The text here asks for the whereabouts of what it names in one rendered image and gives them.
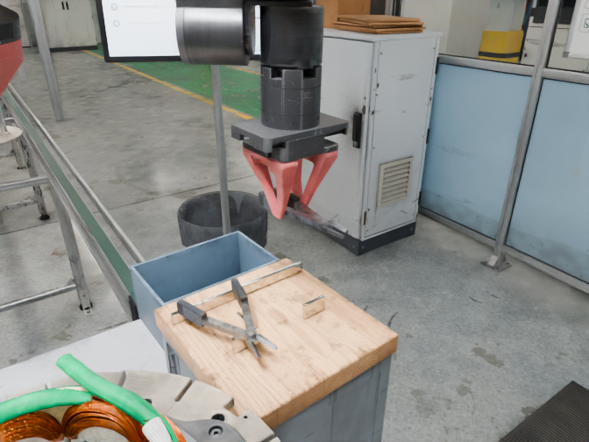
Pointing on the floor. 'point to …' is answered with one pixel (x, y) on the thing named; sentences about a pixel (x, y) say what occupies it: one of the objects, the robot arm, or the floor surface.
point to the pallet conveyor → (114, 274)
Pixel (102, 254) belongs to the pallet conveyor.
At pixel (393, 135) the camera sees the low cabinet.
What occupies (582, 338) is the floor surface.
